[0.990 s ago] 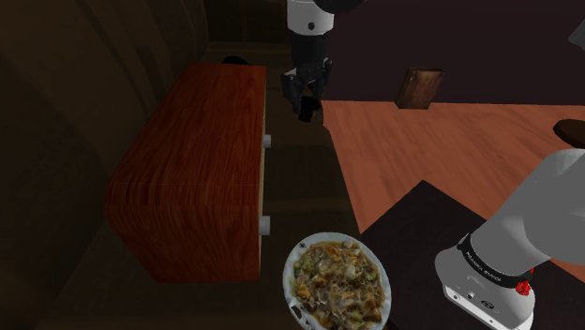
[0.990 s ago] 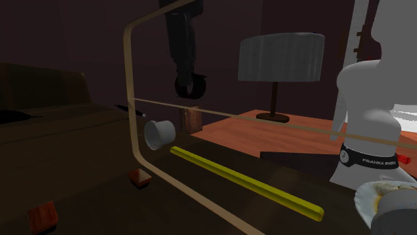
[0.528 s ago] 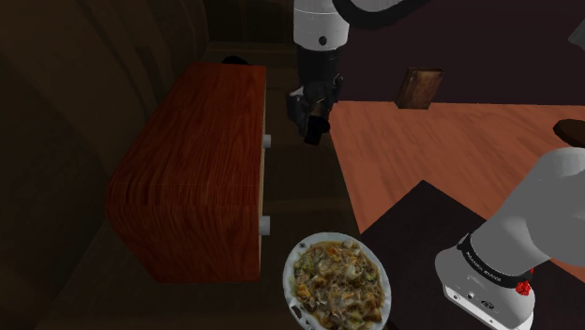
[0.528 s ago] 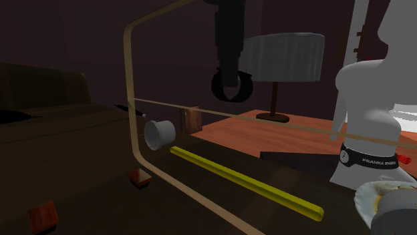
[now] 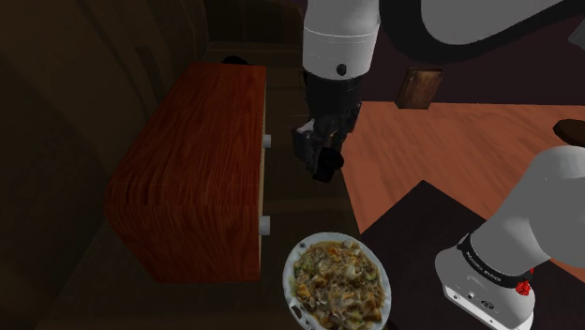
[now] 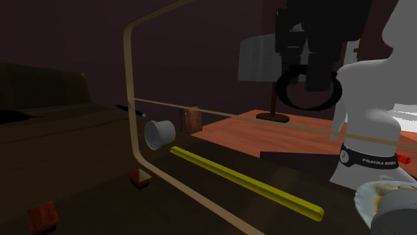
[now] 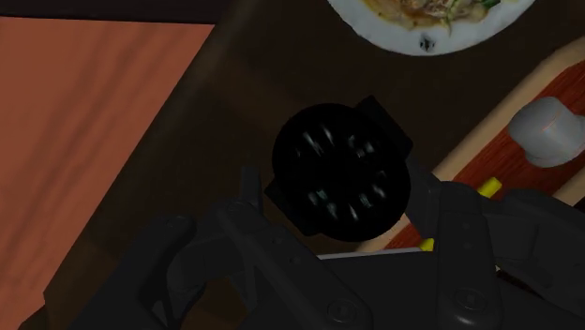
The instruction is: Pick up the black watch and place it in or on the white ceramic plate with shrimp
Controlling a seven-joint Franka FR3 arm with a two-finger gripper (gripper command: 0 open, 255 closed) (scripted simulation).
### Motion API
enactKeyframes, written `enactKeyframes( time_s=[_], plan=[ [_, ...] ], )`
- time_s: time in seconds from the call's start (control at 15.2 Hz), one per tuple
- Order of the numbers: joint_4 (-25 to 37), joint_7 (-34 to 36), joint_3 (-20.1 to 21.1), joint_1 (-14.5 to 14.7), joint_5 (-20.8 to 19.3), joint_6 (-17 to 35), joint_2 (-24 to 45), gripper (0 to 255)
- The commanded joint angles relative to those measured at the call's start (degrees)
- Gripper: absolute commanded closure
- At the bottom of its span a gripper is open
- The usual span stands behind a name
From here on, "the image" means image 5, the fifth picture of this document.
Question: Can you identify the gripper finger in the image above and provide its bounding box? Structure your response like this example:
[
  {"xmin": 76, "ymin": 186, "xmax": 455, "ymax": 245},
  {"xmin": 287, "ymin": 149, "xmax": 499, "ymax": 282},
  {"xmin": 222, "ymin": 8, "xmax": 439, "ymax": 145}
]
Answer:
[
  {"xmin": 312, "ymin": 134, "xmax": 345, "ymax": 185},
  {"xmin": 292, "ymin": 119, "xmax": 328, "ymax": 173}
]

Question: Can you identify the brown wooden block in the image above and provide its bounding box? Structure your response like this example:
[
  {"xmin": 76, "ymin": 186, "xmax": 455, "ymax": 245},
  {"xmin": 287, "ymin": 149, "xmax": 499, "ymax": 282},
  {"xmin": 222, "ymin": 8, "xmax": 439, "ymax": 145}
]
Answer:
[{"xmin": 394, "ymin": 67, "xmax": 445, "ymax": 111}]

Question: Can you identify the reddish wooden chest of drawers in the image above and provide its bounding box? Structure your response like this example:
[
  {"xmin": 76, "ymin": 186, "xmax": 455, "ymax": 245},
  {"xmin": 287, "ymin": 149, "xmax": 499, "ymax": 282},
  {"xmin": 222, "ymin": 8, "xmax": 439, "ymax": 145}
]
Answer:
[{"xmin": 103, "ymin": 61, "xmax": 273, "ymax": 285}]

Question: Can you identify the white plate of noodles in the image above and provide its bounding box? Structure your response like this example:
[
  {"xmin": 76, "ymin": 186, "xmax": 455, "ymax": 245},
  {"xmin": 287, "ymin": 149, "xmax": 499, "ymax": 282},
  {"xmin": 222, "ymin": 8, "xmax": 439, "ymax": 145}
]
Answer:
[{"xmin": 281, "ymin": 231, "xmax": 393, "ymax": 330}]

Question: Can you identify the dark robot stand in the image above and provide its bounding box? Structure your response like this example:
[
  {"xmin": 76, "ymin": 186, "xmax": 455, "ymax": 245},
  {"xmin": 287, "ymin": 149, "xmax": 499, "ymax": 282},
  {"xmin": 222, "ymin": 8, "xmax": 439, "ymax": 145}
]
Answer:
[{"xmin": 359, "ymin": 179, "xmax": 585, "ymax": 330}]

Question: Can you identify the dark brown round thing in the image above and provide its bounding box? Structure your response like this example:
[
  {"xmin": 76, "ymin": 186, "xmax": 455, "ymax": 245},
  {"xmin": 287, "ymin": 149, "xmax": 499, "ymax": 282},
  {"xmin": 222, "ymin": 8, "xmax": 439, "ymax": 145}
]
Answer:
[{"xmin": 552, "ymin": 118, "xmax": 585, "ymax": 148}]

